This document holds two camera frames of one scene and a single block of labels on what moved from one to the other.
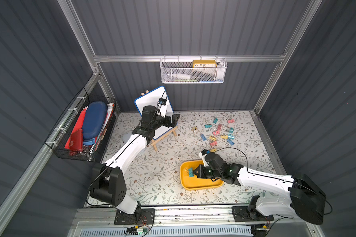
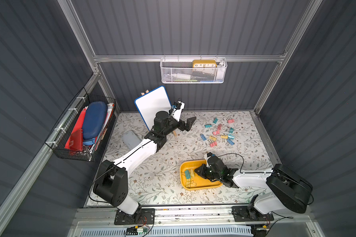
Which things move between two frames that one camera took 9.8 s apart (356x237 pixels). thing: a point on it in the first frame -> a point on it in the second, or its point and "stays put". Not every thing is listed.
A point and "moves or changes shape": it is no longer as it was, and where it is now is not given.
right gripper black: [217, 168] stays put
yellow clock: [204, 63] stays put
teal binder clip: [191, 172] moves or changes shape
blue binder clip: [203, 138] stays put
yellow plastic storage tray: [194, 183] stays put
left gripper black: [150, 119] -> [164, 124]
